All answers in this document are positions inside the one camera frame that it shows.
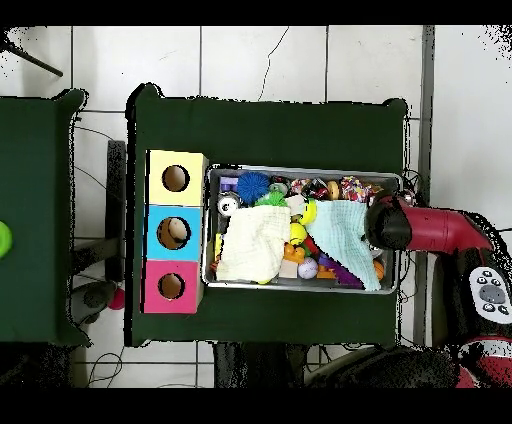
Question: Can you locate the yellow plastic ball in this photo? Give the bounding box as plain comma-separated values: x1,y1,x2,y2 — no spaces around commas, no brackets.
289,222,308,246

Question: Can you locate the silver mesh bin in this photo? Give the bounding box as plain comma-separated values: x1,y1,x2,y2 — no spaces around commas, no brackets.
201,164,402,295

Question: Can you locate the white baseball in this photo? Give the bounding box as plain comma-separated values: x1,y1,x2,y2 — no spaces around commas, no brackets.
297,256,320,280

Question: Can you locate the crushed black can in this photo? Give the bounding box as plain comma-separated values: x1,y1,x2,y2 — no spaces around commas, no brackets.
302,177,330,200

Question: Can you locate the multicoloured rope toy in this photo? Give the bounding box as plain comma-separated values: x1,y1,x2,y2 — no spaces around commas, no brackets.
339,175,376,204

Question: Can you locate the light blue cloth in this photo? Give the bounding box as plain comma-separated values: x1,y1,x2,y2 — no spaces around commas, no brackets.
305,198,382,292

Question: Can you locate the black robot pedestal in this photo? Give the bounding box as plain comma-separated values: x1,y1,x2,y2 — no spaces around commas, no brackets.
213,341,309,388

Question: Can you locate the grey pendant with red button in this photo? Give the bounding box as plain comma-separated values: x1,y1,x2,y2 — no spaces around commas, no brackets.
70,279,126,326

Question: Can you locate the lime green stacking cup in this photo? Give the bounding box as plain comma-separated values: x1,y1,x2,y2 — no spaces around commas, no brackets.
0,220,14,260

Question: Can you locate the crushed silver can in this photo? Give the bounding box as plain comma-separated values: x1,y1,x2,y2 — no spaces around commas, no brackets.
216,191,242,218

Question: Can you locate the dark green table cloth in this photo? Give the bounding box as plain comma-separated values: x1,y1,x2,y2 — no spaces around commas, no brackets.
0,88,91,347
125,83,409,349

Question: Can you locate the cream cloth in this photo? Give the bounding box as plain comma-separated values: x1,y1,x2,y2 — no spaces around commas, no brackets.
215,204,292,282

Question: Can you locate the wooden box with three holes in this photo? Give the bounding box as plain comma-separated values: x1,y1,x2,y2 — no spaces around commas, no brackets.
141,149,210,315

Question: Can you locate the black tripod leg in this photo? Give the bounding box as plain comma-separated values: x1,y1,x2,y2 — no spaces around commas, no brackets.
0,27,64,78

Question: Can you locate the green spiky rubber ball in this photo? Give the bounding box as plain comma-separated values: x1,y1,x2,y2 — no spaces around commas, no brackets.
254,190,288,208

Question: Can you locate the blue spiky rubber ball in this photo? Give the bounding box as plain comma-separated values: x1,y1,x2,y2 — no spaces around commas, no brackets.
236,171,272,206

